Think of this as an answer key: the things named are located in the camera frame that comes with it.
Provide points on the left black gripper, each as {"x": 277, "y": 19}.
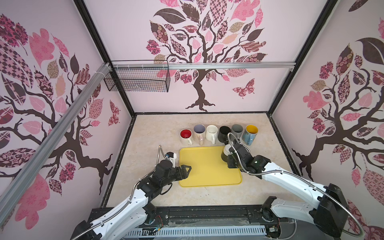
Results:
{"x": 178, "y": 170}

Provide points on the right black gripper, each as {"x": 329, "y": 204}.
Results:
{"x": 229, "y": 163}

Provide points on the black white mug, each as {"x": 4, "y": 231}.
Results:
{"x": 226, "y": 152}

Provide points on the blue mug yellow inside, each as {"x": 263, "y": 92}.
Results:
{"x": 249, "y": 134}

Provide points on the grey mug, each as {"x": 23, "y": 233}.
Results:
{"x": 237, "y": 130}

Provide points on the white ribbed mug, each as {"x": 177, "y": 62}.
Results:
{"x": 212, "y": 134}

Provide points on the cream white mug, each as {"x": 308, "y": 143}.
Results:
{"x": 186, "y": 137}

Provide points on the pink beige mug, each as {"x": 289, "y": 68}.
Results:
{"x": 199, "y": 134}

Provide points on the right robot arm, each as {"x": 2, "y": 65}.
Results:
{"x": 323, "y": 206}

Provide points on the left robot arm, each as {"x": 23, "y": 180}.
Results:
{"x": 134, "y": 210}

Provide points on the yellow plastic tray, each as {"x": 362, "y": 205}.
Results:
{"x": 208, "y": 168}

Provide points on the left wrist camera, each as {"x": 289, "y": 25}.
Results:
{"x": 172, "y": 158}

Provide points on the black base frame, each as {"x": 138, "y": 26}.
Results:
{"x": 210, "y": 216}

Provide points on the white slotted cable duct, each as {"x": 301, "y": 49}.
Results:
{"x": 179, "y": 232}

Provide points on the aluminium rail back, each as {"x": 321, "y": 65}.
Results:
{"x": 203, "y": 66}

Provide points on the aluminium rail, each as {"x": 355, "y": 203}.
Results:
{"x": 23, "y": 180}
{"x": 203, "y": 66}

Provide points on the black wire basket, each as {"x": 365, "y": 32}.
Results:
{"x": 139, "y": 76}

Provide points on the aluminium rail left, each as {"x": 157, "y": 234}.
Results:
{"x": 23, "y": 180}

